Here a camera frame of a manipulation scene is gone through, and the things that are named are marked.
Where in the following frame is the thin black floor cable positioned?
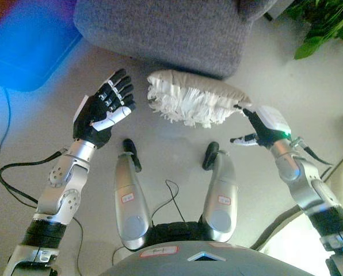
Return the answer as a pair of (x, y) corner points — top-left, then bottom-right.
(0, 86), (85, 276)

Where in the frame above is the green leafy potted plant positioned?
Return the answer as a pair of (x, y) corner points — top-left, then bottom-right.
(283, 0), (343, 60)

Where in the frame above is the grey fabric armchair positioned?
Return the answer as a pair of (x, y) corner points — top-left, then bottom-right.
(73, 0), (293, 81)

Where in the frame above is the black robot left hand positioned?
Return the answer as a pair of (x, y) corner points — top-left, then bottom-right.
(72, 68), (136, 150)

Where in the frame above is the grey robot torso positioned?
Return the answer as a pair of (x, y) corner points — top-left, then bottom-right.
(102, 240), (313, 276)

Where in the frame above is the brown wooden table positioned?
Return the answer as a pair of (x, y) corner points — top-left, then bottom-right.
(0, 0), (83, 93)

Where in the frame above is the silver robot left leg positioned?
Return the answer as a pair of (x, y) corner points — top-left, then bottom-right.
(113, 138), (151, 251)

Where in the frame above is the white fringed pillow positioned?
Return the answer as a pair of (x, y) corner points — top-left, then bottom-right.
(146, 70), (254, 130)

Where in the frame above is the thin black robot wire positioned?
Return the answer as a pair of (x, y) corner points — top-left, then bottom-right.
(151, 179), (189, 228)

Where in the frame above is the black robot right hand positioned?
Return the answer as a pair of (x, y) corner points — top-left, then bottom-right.
(230, 105), (292, 149)

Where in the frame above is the silver robot leg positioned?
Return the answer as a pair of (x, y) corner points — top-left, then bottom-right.
(113, 138), (151, 251)
(201, 141), (240, 244)

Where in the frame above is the silver robot right leg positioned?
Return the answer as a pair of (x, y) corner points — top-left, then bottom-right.
(201, 141), (240, 244)

